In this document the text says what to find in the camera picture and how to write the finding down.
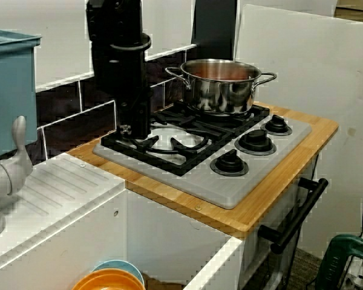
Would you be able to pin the white foam board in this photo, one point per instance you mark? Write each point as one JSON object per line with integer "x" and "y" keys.
{"x": 320, "y": 75}

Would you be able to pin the blue plastic plate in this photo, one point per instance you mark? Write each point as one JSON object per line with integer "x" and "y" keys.
{"x": 121, "y": 264}

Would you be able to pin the orange plastic plate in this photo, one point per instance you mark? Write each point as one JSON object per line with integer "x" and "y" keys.
{"x": 109, "y": 281}

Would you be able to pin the brown cardboard box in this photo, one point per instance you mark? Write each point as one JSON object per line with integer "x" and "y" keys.
{"x": 357, "y": 10}

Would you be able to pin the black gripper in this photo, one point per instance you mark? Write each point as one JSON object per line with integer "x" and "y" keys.
{"x": 130, "y": 75}

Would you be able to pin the stainless steel pot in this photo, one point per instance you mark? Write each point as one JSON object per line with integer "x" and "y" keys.
{"x": 217, "y": 96}

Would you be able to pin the black stove knob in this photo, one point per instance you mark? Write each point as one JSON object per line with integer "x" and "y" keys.
{"x": 254, "y": 142}
{"x": 229, "y": 163}
{"x": 276, "y": 124}

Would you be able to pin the white toy kitchen cabinet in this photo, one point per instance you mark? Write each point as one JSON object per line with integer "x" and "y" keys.
{"x": 175, "y": 229}

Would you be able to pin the silver metal frame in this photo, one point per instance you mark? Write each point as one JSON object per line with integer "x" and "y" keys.
{"x": 354, "y": 282}

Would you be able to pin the green bar clamp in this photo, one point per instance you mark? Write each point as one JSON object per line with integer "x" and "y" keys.
{"x": 335, "y": 266}

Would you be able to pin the teal plastic box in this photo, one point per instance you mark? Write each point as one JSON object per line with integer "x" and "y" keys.
{"x": 12, "y": 90}

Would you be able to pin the grey stove plate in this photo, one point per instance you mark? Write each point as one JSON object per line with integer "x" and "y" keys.
{"x": 217, "y": 190}

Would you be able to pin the black burner grate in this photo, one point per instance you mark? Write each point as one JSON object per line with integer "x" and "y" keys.
{"x": 254, "y": 116}
{"x": 169, "y": 164}

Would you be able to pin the grey toy faucet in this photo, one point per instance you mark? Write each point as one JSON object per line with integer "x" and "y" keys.
{"x": 6, "y": 181}

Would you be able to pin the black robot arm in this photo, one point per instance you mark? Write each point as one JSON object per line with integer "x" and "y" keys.
{"x": 115, "y": 18}

